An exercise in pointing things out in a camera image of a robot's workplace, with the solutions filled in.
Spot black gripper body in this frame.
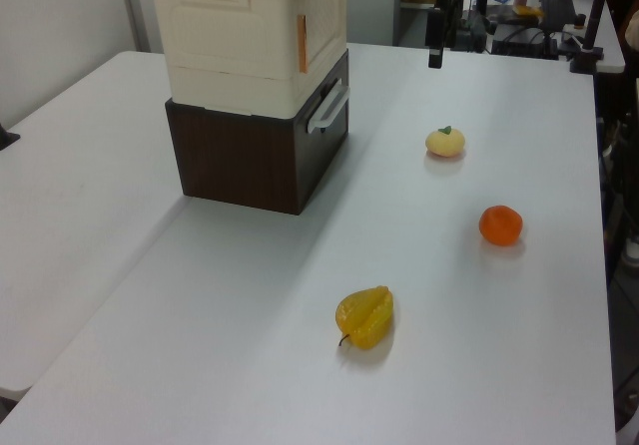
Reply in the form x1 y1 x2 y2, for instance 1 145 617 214
424 7 445 51

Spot cream cabinet door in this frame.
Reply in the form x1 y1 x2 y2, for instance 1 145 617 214
303 0 347 70

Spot copper door handle strip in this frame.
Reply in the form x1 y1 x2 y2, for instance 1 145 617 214
297 14 310 75

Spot cream plastic cabinet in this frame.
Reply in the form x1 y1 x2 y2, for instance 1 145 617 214
148 0 349 117

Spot black electronic device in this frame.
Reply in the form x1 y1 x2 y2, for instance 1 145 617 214
491 20 559 60

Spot pale yellow toy peach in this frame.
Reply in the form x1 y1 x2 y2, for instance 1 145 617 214
424 125 466 158

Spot black pole with clamp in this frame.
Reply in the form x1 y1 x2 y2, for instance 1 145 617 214
570 0 609 75

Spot orange toy mandarin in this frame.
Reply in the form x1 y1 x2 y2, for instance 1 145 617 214
478 205 524 246

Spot dark brown drawer box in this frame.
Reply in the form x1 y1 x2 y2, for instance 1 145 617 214
164 48 350 216

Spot yellow toy starfruit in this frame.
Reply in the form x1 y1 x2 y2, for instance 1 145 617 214
334 284 394 351

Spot white drawer handle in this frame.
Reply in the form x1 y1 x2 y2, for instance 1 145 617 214
307 78 351 135

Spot black clamp mount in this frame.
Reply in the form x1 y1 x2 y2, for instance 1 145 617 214
0 123 22 152

